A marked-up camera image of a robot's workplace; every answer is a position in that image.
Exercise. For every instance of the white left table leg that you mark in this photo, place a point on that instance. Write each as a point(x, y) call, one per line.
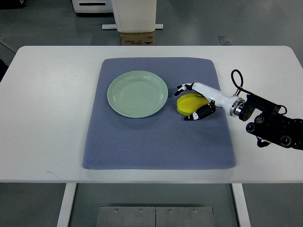
point(66, 205)

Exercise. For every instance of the white pedestal stand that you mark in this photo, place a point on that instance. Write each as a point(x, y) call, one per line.
point(134, 16)

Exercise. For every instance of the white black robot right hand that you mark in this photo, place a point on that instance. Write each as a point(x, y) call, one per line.
point(216, 99)

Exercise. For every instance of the white table leg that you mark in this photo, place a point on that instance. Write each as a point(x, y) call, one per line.
point(66, 205)
point(240, 205)

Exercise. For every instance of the white appliance with slot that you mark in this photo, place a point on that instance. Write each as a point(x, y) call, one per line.
point(92, 6)

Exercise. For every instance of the light green plate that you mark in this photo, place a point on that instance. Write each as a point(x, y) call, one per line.
point(137, 94)

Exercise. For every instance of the yellow starfruit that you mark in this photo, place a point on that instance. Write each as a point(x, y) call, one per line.
point(189, 103)

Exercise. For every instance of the blue-grey textured mat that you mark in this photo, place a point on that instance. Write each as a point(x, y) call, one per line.
point(164, 140)

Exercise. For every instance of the white right table leg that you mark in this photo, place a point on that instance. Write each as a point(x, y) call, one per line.
point(240, 205)

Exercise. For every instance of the brown cardboard box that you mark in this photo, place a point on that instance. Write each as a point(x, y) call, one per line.
point(137, 39)

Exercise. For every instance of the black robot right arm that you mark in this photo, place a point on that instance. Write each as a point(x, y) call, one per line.
point(271, 126)

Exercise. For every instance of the metal floor plate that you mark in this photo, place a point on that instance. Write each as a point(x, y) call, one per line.
point(155, 217)

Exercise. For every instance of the grey floor socket cover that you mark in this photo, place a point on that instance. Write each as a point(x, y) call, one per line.
point(223, 39)

